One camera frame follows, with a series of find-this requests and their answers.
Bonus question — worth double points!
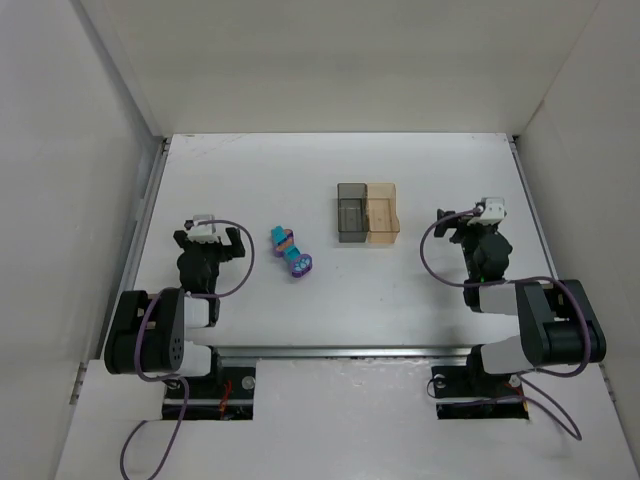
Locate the teal lego brick stack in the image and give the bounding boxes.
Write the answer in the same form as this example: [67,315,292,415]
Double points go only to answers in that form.
[271,225,294,263]

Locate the purple paw lego brick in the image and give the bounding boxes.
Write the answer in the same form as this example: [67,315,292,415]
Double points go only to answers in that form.
[290,254,313,278]

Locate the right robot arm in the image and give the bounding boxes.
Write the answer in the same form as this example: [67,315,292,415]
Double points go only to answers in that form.
[429,204,607,377]

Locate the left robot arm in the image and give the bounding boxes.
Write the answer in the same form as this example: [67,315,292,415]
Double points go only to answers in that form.
[104,219,246,380]

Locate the orange transparent container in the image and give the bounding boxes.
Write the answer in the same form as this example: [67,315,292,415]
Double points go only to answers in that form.
[367,183,400,245]

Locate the grey transparent container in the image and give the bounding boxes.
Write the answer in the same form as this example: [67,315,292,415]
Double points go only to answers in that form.
[337,183,369,243]

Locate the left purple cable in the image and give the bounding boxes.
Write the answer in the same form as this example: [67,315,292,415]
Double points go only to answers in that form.
[119,218,257,480]

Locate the purple cable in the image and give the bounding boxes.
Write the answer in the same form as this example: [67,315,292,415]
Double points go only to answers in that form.
[419,207,597,441]
[119,218,257,480]

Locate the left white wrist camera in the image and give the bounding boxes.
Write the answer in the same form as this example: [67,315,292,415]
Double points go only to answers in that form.
[184,214,218,243]

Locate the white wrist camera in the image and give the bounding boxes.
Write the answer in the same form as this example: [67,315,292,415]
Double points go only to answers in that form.
[184,214,218,243]
[470,197,507,225]

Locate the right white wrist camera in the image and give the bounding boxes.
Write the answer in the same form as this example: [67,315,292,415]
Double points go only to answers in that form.
[470,197,507,225]

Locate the metal rail front edge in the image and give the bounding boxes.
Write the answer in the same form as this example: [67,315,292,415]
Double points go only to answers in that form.
[217,346,471,359]

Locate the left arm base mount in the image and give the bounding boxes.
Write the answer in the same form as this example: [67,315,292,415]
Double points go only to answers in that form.
[183,352,257,421]

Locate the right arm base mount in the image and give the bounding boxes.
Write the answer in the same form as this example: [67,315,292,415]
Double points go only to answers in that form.
[428,357,529,420]

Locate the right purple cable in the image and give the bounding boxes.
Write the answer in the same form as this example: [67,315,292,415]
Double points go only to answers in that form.
[419,207,597,441]

